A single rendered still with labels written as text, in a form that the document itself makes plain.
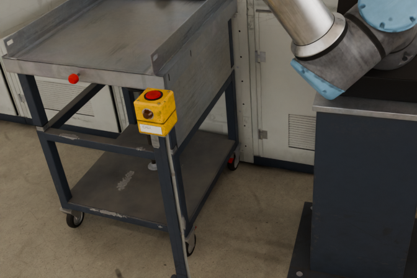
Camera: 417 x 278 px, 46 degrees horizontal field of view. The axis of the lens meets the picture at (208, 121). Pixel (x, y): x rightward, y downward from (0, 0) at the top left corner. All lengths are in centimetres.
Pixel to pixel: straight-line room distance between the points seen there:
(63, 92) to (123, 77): 122
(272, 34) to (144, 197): 85
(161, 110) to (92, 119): 152
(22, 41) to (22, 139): 121
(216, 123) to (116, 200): 63
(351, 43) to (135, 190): 121
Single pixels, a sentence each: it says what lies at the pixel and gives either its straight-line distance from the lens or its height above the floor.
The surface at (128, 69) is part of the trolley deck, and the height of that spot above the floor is 85.
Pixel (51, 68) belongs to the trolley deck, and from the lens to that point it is 172.
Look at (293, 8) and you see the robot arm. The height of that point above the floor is 112.
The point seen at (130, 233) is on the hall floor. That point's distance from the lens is 220.
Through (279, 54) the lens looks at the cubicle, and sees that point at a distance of 208.
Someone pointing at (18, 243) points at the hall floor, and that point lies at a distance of 234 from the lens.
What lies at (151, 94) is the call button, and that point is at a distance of 128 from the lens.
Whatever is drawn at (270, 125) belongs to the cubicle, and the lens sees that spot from 227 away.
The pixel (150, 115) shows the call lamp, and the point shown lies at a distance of 126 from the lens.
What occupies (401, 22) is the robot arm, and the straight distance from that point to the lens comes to 126.
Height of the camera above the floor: 154
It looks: 33 degrees down
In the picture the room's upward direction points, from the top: 6 degrees counter-clockwise
